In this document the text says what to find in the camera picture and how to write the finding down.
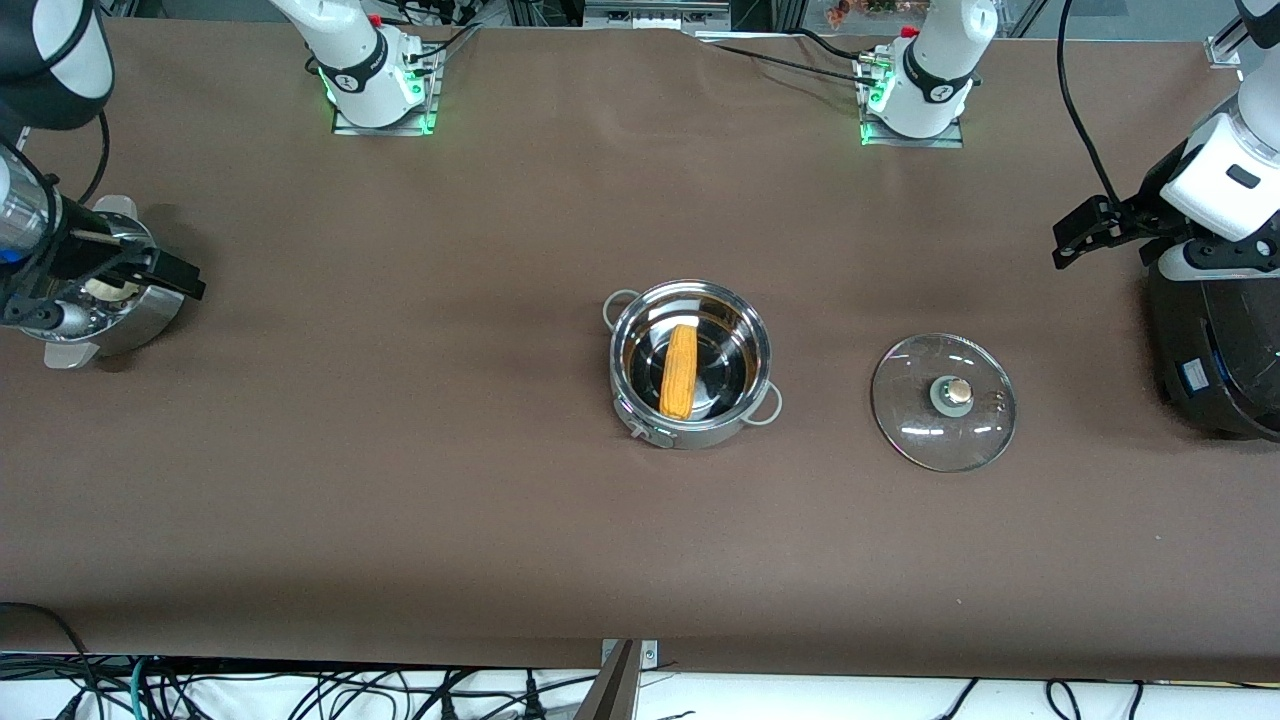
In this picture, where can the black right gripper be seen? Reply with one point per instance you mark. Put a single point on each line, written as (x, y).
(62, 262)

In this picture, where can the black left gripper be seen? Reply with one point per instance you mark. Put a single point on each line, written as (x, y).
(1153, 198)

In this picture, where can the round glass pot lid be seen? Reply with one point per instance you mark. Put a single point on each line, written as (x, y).
(920, 430)

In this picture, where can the yellow corn cob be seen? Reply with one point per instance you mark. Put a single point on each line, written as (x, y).
(678, 375)

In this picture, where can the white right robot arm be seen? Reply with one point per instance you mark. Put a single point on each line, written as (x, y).
(350, 70)

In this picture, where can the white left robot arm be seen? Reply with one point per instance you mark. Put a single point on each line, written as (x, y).
(930, 80)

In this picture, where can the steel steamer pot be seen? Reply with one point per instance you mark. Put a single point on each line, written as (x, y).
(150, 320)

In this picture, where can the white steamed bun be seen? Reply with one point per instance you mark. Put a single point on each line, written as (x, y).
(115, 292)

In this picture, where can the black rice cooker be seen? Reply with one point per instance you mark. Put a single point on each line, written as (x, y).
(1220, 350)

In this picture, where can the brown table cover sheet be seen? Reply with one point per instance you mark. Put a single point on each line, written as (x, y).
(500, 520)

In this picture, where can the grey metal box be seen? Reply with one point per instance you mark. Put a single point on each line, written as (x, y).
(650, 15)

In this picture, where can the dark metal pole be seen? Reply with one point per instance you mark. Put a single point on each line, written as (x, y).
(610, 700)

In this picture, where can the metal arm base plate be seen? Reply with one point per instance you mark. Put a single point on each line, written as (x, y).
(385, 130)
(910, 143)

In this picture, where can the aluminium frame profile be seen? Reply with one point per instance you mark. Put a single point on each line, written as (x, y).
(1220, 50)

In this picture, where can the small metal bracket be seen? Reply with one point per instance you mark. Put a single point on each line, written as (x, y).
(650, 655)

